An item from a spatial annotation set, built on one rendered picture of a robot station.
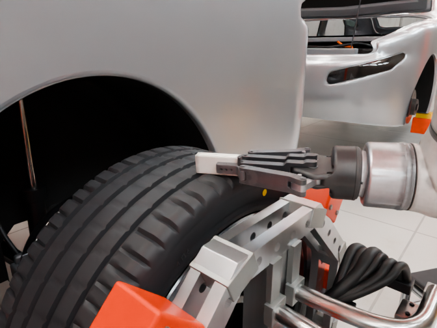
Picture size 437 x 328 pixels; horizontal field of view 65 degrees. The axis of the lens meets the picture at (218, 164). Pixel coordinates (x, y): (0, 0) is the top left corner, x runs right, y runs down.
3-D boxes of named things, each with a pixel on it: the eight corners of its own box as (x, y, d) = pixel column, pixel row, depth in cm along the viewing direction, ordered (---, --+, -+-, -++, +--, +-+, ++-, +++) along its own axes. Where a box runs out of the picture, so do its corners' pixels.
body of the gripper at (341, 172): (359, 213, 45) (287, 205, 47) (355, 185, 52) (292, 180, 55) (367, 159, 42) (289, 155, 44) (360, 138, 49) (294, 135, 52)
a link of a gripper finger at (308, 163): (315, 184, 49) (315, 188, 48) (238, 179, 52) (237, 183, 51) (317, 159, 48) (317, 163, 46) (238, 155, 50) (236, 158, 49)
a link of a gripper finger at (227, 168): (250, 172, 51) (246, 181, 48) (218, 170, 52) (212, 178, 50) (250, 163, 50) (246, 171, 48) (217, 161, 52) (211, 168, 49)
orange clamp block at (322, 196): (298, 212, 69) (313, 170, 70) (336, 224, 64) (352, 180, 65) (285, 203, 63) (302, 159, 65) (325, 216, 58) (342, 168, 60)
